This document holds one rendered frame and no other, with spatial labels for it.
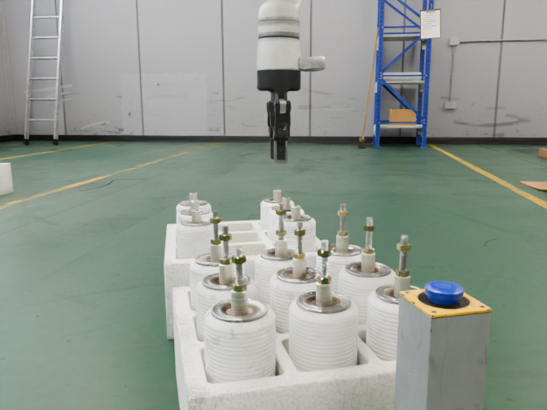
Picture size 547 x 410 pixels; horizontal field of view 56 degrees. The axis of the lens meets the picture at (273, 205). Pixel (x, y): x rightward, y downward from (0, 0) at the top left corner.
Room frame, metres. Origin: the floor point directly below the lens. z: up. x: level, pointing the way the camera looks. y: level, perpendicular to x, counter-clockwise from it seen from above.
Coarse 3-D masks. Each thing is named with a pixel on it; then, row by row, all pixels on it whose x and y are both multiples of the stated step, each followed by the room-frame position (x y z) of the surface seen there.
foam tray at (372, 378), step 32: (192, 320) 0.78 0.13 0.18; (192, 352) 0.67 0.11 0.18; (288, 352) 0.71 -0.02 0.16; (192, 384) 0.58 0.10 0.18; (224, 384) 0.58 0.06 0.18; (256, 384) 0.58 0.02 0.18; (288, 384) 0.58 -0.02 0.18; (320, 384) 0.59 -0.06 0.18; (352, 384) 0.60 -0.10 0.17; (384, 384) 0.61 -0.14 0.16
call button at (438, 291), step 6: (432, 282) 0.53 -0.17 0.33; (438, 282) 0.53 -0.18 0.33; (444, 282) 0.53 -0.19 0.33; (450, 282) 0.53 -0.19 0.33; (426, 288) 0.52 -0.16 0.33; (432, 288) 0.52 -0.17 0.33; (438, 288) 0.52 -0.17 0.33; (444, 288) 0.52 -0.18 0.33; (450, 288) 0.52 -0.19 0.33; (456, 288) 0.52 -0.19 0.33; (462, 288) 0.52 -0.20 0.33; (432, 294) 0.51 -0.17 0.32; (438, 294) 0.51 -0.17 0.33; (444, 294) 0.50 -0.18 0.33; (450, 294) 0.50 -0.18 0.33; (456, 294) 0.50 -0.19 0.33; (462, 294) 0.51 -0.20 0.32; (432, 300) 0.52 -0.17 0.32; (438, 300) 0.51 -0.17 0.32; (444, 300) 0.51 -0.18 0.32; (450, 300) 0.51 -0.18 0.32; (456, 300) 0.51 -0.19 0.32
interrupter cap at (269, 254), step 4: (272, 248) 0.93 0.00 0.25; (288, 248) 0.93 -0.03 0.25; (264, 252) 0.91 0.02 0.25; (268, 252) 0.91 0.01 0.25; (272, 252) 0.91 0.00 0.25; (288, 252) 0.92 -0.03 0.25; (292, 252) 0.91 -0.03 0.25; (260, 256) 0.89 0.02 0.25; (264, 256) 0.88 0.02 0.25; (268, 256) 0.89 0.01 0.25; (272, 256) 0.89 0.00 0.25; (276, 256) 0.89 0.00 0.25; (288, 256) 0.89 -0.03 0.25; (292, 256) 0.88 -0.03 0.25; (272, 260) 0.87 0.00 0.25; (276, 260) 0.87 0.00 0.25; (280, 260) 0.86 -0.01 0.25; (284, 260) 0.86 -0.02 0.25; (288, 260) 0.87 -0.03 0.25
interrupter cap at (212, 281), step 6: (210, 276) 0.78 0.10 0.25; (216, 276) 0.78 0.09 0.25; (234, 276) 0.78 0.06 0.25; (246, 276) 0.78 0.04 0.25; (204, 282) 0.75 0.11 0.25; (210, 282) 0.75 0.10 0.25; (216, 282) 0.76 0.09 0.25; (246, 282) 0.75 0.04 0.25; (210, 288) 0.73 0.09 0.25; (216, 288) 0.72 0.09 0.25; (222, 288) 0.72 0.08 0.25; (228, 288) 0.72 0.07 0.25
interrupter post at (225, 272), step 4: (220, 264) 0.75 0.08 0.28; (232, 264) 0.76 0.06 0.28; (220, 268) 0.75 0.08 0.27; (224, 268) 0.75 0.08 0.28; (228, 268) 0.75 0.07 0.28; (232, 268) 0.75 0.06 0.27; (220, 272) 0.75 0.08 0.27; (224, 272) 0.75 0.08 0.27; (228, 272) 0.75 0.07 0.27; (232, 272) 0.75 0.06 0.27; (220, 276) 0.75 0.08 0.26; (224, 276) 0.75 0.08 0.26; (228, 276) 0.75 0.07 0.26; (232, 276) 0.75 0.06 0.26; (220, 280) 0.75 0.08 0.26; (224, 280) 0.75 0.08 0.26; (228, 280) 0.75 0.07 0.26; (232, 280) 0.75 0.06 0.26; (224, 284) 0.75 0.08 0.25; (228, 284) 0.75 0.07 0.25
